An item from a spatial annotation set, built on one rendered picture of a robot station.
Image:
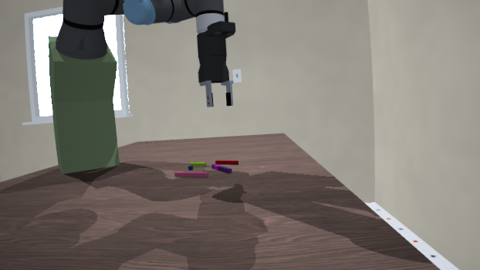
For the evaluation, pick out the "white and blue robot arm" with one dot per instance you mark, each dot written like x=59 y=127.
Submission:
x=82 y=35

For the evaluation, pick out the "pink rod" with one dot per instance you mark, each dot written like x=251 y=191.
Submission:
x=191 y=174

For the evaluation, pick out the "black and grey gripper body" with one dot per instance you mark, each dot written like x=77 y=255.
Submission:
x=213 y=29

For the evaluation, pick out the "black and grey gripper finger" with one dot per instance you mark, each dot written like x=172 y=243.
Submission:
x=209 y=94
x=229 y=96

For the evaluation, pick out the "purple rod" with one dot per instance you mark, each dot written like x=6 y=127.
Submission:
x=225 y=169

